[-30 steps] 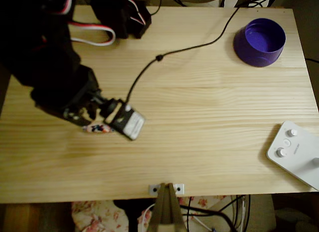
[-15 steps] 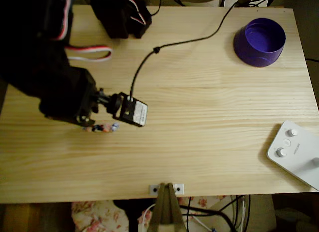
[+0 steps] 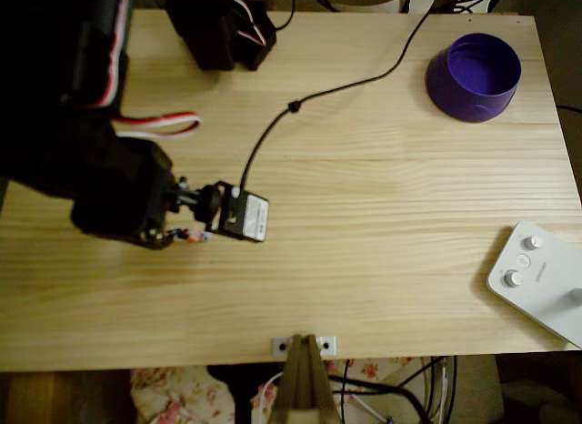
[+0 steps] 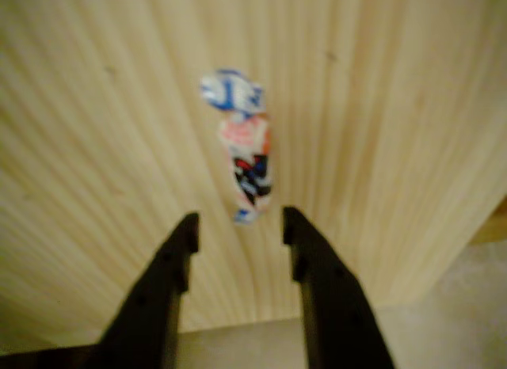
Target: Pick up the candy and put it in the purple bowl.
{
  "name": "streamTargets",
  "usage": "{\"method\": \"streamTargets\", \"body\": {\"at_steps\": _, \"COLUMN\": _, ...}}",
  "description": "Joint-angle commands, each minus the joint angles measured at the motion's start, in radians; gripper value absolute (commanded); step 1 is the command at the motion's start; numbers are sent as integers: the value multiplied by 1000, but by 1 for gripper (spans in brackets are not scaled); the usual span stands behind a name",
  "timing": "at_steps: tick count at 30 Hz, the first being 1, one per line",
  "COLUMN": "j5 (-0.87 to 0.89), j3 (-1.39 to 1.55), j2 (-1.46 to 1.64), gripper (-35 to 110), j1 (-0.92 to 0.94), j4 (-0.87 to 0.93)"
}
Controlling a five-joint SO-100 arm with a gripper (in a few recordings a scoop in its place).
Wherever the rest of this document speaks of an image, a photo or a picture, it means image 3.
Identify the white lamp base with knobs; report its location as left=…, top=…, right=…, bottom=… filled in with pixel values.
left=485, top=220, right=582, bottom=350

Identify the thin white cable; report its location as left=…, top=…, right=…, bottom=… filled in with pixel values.
left=352, top=394, right=387, bottom=424
left=261, top=372, right=286, bottom=419

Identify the red white black servo wire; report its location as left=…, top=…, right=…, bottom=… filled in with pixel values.
left=231, top=0, right=268, bottom=46
left=111, top=112, right=204, bottom=141

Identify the purple plastic bowl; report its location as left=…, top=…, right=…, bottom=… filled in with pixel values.
left=425, top=32, right=523, bottom=124

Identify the candy white blue red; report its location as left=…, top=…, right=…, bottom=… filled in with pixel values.
left=167, top=227, right=213, bottom=244

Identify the black power cable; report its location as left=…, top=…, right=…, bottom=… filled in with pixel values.
left=274, top=0, right=297, bottom=33

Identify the beige seat cushion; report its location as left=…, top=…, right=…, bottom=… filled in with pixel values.
left=376, top=354, right=505, bottom=424

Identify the black camera cable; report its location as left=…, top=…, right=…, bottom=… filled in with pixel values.
left=236, top=5, right=436, bottom=193

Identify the black box camera with label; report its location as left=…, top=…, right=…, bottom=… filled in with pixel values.
left=217, top=185, right=270, bottom=244

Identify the floral patterned cloth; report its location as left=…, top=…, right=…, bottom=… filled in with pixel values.
left=129, top=356, right=417, bottom=424

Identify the black camera mount joint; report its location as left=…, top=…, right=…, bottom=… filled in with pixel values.
left=175, top=177, right=228, bottom=234

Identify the thick black cable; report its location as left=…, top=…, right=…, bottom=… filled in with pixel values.
left=327, top=373, right=431, bottom=424

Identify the metal camera mast profile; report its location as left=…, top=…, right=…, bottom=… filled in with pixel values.
left=271, top=333, right=340, bottom=424

